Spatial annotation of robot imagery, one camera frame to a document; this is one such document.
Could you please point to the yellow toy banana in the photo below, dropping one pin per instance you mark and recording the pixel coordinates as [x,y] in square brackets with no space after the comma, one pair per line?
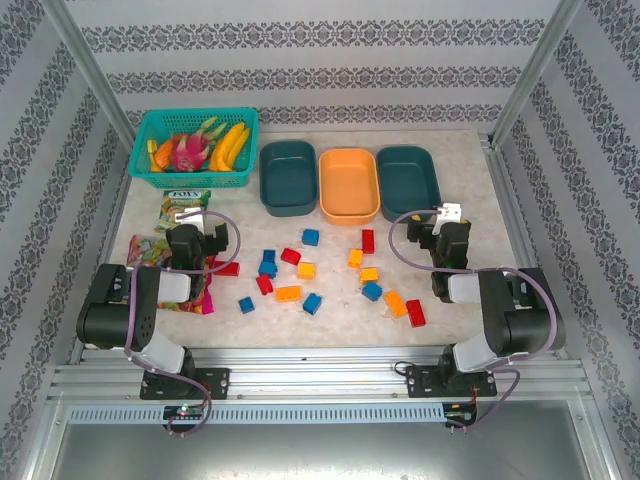
[242,142]
[226,150]

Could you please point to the teal plastic mesh basket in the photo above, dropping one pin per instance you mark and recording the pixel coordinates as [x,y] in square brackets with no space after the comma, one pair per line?
[190,179]

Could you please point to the aluminium side rail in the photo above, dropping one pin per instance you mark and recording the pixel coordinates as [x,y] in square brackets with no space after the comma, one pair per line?
[527,250]
[97,260]

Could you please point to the long red lego brick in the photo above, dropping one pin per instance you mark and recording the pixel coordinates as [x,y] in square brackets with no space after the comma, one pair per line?
[415,313]
[226,268]
[368,241]

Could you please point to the yellow square lego brick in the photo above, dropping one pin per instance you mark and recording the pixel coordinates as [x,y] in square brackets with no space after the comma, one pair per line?
[355,257]
[369,275]
[306,270]

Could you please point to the pink toy dragon fruit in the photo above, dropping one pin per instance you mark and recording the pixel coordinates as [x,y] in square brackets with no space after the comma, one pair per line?
[187,150]

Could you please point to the aluminium frame post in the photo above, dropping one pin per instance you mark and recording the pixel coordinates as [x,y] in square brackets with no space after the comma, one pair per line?
[540,65]

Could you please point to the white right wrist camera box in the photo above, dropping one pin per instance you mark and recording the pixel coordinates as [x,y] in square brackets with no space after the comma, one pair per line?
[448,212]

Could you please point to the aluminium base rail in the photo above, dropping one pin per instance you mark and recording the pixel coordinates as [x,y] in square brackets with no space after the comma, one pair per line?
[320,375]

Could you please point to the colourful fruit candy bag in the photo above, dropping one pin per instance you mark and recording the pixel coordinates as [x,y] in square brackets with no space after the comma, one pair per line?
[147,252]

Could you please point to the dark teal plastic container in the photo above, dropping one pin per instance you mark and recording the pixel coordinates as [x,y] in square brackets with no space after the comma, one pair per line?
[407,180]
[287,175]

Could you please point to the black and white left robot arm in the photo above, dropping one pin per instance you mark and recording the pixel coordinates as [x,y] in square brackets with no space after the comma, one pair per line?
[110,320]

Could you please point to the blue square lego brick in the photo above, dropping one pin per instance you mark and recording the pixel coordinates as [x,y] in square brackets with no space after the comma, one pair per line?
[310,237]
[269,255]
[246,304]
[267,269]
[371,290]
[312,303]

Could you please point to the orange toy fruit slice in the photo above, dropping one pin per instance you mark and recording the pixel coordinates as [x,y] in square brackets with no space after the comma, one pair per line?
[162,155]

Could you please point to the green Fox's candy bag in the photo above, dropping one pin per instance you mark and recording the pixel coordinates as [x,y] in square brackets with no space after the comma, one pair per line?
[182,202]

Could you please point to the small green circuit board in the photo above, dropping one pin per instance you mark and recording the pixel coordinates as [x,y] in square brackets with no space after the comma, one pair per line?
[185,411]
[460,413]

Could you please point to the orange plastic container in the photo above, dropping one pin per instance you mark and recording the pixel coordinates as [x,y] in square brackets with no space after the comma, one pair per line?
[348,185]

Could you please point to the red square lego brick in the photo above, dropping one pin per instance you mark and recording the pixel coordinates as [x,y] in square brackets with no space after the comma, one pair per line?
[290,256]
[264,284]

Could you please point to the long yellow lego brick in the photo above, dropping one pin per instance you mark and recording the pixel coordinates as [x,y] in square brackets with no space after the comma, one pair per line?
[395,303]
[288,293]

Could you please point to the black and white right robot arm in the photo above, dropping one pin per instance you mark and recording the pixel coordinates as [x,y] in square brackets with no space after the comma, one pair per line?
[525,320]

